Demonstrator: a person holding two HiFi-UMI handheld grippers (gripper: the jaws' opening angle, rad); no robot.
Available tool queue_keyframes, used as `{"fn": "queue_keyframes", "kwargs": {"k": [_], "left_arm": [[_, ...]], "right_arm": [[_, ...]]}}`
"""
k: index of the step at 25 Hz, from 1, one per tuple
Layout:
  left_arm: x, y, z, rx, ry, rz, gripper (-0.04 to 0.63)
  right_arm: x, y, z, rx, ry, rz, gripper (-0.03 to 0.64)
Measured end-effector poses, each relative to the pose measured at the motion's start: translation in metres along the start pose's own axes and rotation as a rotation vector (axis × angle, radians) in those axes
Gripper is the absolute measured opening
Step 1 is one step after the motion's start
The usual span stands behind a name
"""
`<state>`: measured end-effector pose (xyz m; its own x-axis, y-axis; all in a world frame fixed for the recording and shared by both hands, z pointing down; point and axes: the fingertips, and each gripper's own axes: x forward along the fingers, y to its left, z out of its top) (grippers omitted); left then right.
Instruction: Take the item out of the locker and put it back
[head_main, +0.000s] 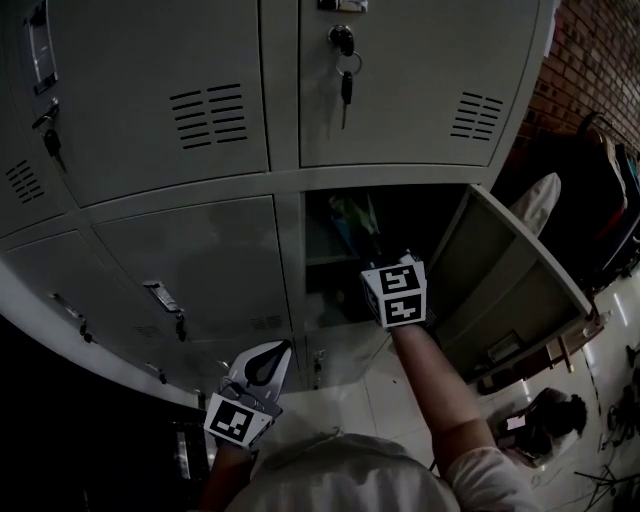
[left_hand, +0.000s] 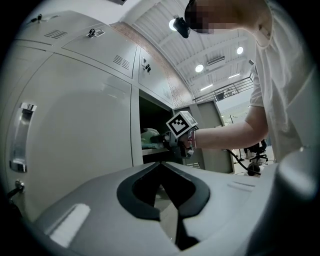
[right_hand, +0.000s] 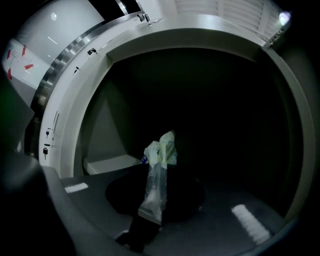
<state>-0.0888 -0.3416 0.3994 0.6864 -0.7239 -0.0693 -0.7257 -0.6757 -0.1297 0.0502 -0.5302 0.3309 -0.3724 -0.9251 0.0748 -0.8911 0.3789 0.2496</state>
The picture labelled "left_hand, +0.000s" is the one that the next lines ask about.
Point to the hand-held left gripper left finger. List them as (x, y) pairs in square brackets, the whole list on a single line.
[(95, 200)]

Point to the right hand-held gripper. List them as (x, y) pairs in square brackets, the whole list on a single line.
[(180, 125)]

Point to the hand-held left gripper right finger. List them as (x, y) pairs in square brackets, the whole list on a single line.
[(225, 205)]

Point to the green bagged item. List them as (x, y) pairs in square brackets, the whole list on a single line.
[(150, 137)]

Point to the grey metal locker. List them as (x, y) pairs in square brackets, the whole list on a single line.
[(75, 112)]

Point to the person's right forearm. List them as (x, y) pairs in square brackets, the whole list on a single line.
[(225, 136)]

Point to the open grey locker door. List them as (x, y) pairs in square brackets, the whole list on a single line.
[(212, 140)]

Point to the locker key with black fob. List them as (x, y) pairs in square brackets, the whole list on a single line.
[(147, 68), (16, 187), (91, 33), (37, 18)]

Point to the person's right hand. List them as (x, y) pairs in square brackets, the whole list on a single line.
[(187, 143)]

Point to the black office chair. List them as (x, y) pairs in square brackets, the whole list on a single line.
[(258, 151)]

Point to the long ceiling strip light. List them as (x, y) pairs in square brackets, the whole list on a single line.
[(234, 75), (206, 87)]

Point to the round ceiling light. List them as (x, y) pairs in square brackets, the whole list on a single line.
[(240, 50), (171, 25), (199, 68)]

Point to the black metal railing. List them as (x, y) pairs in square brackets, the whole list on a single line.
[(232, 87)]

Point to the ceiling air conditioner vent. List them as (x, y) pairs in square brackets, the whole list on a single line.
[(215, 60)]

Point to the person's white shirt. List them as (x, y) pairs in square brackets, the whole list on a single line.
[(287, 87)]

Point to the person's head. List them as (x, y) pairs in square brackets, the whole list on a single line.
[(225, 15)]

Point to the black head-worn camera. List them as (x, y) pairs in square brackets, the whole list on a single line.
[(182, 26)]

